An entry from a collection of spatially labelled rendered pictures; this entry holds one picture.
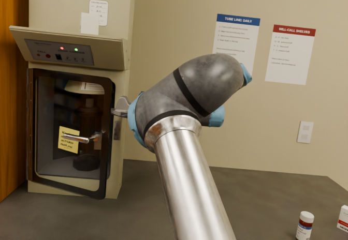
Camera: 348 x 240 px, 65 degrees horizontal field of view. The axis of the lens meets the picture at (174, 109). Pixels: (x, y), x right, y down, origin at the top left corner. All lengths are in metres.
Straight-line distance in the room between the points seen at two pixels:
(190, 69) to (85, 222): 0.62
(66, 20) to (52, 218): 0.63
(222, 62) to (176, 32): 0.84
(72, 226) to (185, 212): 0.58
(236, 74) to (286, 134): 1.02
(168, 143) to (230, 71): 0.19
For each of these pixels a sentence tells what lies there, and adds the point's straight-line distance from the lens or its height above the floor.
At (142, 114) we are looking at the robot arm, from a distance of 0.54.
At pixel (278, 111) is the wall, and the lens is 1.50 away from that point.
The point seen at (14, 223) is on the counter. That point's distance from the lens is 0.99.
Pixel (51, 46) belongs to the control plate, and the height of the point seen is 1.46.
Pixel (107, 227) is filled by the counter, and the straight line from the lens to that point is 0.93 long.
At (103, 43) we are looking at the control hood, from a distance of 0.85.
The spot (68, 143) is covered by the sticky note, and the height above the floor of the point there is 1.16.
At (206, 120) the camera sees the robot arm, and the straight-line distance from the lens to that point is 0.84.
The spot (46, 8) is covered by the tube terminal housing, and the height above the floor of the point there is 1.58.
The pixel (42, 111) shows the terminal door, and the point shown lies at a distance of 1.00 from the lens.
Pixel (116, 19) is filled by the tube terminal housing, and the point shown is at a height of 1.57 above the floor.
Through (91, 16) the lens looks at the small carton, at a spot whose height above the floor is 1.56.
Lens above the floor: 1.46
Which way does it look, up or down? 10 degrees down
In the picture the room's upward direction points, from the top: 6 degrees clockwise
